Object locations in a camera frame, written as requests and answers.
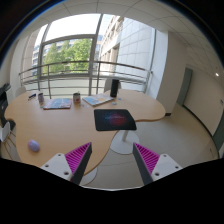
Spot open light blue book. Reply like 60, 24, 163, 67
83, 93, 112, 106

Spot white patterned cup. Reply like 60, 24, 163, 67
38, 93, 44, 105

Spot grey door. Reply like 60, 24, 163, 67
177, 68, 193, 105

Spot black chair far left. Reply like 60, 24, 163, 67
0, 83, 13, 126

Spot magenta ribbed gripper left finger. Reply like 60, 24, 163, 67
40, 142, 93, 186

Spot metal balcony railing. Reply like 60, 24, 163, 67
19, 60, 151, 98

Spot black galaxy mouse pad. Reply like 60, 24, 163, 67
94, 109, 137, 131

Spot lilac computer mouse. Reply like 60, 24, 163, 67
28, 139, 40, 152

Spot colourful magazine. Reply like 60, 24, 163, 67
44, 98, 72, 110

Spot white round table base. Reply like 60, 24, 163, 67
110, 130, 139, 155

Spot black cylindrical speaker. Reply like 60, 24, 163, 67
110, 79, 119, 97

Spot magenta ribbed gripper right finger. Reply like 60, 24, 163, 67
132, 142, 184, 186

